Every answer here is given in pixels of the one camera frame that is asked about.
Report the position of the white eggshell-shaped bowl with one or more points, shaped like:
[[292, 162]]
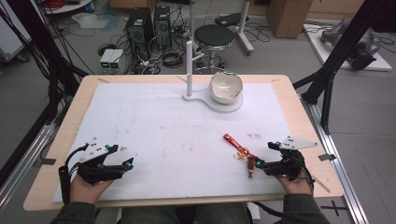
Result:
[[224, 87]]

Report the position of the clear plastic bag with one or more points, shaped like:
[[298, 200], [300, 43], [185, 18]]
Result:
[[93, 21]]

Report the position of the large black computer tower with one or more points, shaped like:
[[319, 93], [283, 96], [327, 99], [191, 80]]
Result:
[[139, 29]]

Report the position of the white foam board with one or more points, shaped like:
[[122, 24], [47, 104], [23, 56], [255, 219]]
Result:
[[174, 137]]

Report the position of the person's left hand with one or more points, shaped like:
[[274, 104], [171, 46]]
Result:
[[84, 191]]

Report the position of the black flat case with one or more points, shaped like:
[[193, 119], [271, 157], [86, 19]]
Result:
[[230, 19]]

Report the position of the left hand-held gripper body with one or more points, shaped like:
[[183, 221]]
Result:
[[95, 169]]

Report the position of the black metal frame strut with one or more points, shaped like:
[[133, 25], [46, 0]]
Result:
[[34, 37], [342, 43]]

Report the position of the grey machine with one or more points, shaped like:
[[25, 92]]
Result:
[[362, 49]]

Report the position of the white stand with pole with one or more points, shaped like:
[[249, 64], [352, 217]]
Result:
[[189, 77]]

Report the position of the small black computer tower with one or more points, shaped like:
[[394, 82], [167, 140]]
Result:
[[162, 26]]

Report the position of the black round stool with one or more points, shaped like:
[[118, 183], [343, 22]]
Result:
[[214, 36]]

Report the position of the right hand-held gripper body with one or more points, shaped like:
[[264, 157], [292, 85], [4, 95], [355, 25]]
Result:
[[286, 166]]

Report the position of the person's right hand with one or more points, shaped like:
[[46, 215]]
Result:
[[295, 186]]

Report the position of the person's legs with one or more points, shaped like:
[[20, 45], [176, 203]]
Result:
[[186, 214]]

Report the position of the aluminium rail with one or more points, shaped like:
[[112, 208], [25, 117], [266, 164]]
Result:
[[21, 165], [339, 168]]

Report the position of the thin wooden stick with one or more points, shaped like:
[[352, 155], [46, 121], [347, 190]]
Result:
[[321, 184]]

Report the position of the round white table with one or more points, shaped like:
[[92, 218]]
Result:
[[68, 6]]

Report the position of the white table leg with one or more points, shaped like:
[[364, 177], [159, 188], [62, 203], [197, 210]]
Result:
[[244, 28]]

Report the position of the white power supply box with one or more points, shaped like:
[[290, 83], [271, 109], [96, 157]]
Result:
[[115, 59], [106, 59]]

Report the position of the black tape piece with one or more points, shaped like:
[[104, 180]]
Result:
[[327, 157], [48, 161]]

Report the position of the brown cardboard box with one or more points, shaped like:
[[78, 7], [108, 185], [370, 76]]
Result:
[[288, 17]]

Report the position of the white floor platform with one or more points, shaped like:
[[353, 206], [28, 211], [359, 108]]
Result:
[[378, 62]]

